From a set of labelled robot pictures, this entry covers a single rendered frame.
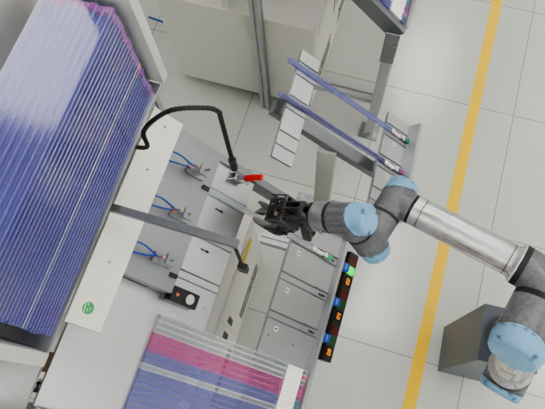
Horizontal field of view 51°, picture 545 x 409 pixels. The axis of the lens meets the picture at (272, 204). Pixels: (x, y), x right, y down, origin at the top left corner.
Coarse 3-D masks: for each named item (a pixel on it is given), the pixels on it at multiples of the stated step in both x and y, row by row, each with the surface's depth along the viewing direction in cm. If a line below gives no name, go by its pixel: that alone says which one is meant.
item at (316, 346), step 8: (344, 240) 173; (344, 248) 171; (344, 256) 170; (336, 264) 171; (336, 272) 169; (336, 280) 168; (328, 288) 169; (336, 288) 168; (328, 296) 167; (328, 304) 166; (328, 312) 165; (320, 320) 165; (320, 328) 164; (320, 336) 163; (320, 344) 162; (312, 352) 162; (312, 360) 161; (312, 368) 160; (312, 376) 160; (304, 392) 158; (304, 400) 157
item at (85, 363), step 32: (224, 192) 146; (224, 224) 146; (192, 256) 139; (224, 256) 145; (128, 288) 128; (192, 288) 139; (128, 320) 128; (192, 320) 138; (64, 352) 118; (96, 352) 123; (128, 352) 127; (64, 384) 118; (96, 384) 122; (128, 384) 127
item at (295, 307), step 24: (312, 240) 166; (336, 240) 172; (288, 264) 159; (312, 264) 165; (288, 288) 158; (312, 288) 164; (288, 312) 158; (312, 312) 164; (264, 336) 152; (288, 336) 158; (312, 336) 162; (288, 360) 157
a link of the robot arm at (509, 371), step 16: (528, 288) 123; (512, 304) 123; (528, 304) 120; (544, 304) 119; (512, 320) 120; (528, 320) 119; (544, 320) 118; (496, 336) 121; (512, 336) 118; (528, 336) 117; (544, 336) 118; (496, 352) 124; (512, 352) 120; (528, 352) 117; (544, 352) 118; (496, 368) 149; (512, 368) 138; (528, 368) 121; (496, 384) 153; (512, 384) 150; (528, 384) 150; (512, 400) 153
